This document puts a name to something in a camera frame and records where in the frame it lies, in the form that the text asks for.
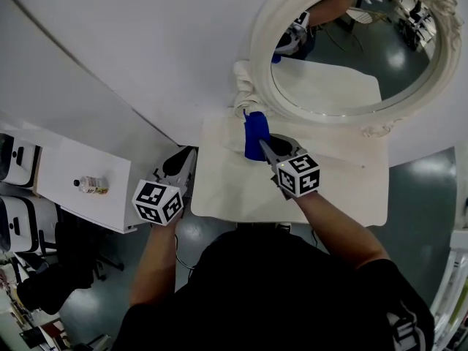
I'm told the person's black clothing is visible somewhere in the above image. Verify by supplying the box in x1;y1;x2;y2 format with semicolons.
118;228;436;351

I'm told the white slatted furniture frame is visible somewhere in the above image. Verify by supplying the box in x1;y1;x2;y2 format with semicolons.
431;228;468;351

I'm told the person's left forearm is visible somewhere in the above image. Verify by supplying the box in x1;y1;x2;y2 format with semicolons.
129;216;180;306

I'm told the white-backed black office chair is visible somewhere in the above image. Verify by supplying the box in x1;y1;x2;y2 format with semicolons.
0;133;43;189
0;195;125;316

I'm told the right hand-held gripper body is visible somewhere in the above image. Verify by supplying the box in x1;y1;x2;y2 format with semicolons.
271;151;321;200

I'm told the person's right forearm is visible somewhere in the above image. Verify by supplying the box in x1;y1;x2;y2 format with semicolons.
292;190;390;270

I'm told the white dressing table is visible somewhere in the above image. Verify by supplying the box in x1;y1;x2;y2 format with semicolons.
190;115;389;228

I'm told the white side table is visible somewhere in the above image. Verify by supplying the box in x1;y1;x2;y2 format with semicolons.
34;137;138;235

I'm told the blue cloth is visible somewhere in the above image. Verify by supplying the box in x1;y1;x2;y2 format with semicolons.
242;110;271;162

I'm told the oval white-framed mirror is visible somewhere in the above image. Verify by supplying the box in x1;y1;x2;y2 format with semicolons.
233;0;464;138

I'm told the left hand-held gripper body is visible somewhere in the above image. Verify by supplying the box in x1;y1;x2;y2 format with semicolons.
131;172;195;228

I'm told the clear plastic bottle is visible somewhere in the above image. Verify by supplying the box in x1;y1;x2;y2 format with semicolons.
72;175;110;196

